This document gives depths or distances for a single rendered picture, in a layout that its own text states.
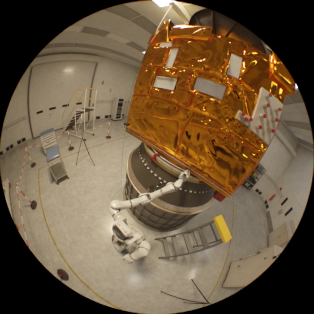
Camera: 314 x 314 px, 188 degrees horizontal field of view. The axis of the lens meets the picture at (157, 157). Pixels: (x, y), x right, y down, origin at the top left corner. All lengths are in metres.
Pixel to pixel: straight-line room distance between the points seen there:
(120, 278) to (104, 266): 0.42
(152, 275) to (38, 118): 8.72
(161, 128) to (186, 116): 0.35
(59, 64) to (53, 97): 2.15
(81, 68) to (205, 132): 7.82
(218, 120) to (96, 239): 2.90
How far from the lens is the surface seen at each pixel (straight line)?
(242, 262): 3.58
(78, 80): 7.79
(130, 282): 2.58
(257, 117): 1.08
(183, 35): 1.56
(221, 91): 1.11
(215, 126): 1.02
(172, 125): 1.14
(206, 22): 2.29
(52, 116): 7.80
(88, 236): 2.58
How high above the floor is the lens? 2.42
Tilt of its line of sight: 33 degrees down
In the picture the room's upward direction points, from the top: 19 degrees clockwise
